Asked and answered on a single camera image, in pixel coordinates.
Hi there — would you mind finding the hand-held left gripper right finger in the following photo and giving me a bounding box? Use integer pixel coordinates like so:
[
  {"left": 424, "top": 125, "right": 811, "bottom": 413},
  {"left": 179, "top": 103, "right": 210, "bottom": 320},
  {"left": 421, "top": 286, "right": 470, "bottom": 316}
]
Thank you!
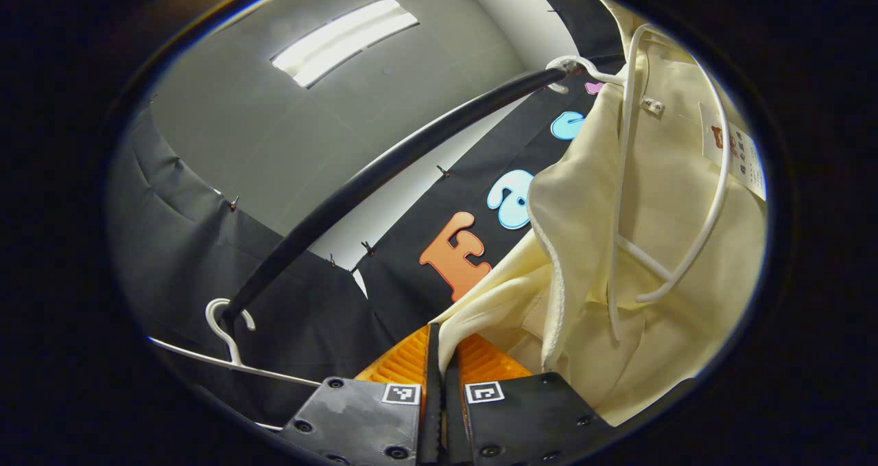
[{"left": 442, "top": 332, "right": 619, "bottom": 466}]

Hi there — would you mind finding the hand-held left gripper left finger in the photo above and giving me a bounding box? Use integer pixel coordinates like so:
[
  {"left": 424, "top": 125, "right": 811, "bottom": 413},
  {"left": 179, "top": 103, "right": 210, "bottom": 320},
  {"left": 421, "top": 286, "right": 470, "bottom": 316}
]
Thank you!
[{"left": 277, "top": 322, "right": 444, "bottom": 466}]

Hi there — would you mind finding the white plastic clothes hanger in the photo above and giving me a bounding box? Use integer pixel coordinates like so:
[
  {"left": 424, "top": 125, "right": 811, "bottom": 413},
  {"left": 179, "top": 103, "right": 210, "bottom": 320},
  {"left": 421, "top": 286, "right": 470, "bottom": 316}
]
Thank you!
[
  {"left": 147, "top": 297, "right": 323, "bottom": 432},
  {"left": 545, "top": 23, "right": 732, "bottom": 343}
]

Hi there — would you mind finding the cream button shirt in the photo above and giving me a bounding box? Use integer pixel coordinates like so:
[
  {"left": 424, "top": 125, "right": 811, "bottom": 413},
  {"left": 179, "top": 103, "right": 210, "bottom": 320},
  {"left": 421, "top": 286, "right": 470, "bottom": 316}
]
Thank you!
[{"left": 432, "top": 0, "right": 769, "bottom": 427}]

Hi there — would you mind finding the black clothes rack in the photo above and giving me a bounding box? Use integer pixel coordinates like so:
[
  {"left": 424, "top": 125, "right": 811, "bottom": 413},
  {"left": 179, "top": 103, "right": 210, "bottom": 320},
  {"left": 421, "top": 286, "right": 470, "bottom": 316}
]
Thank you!
[{"left": 219, "top": 54, "right": 626, "bottom": 331}]

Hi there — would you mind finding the row of small black clips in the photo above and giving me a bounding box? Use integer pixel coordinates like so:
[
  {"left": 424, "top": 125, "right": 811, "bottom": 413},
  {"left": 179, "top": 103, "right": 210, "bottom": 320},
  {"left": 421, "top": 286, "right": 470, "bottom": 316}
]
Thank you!
[{"left": 229, "top": 165, "right": 452, "bottom": 269}]

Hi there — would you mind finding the ceiling light panel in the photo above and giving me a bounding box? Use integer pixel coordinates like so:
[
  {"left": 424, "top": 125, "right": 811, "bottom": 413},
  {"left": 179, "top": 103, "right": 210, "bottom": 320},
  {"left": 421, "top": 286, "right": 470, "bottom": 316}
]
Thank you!
[{"left": 270, "top": 0, "right": 420, "bottom": 89}]

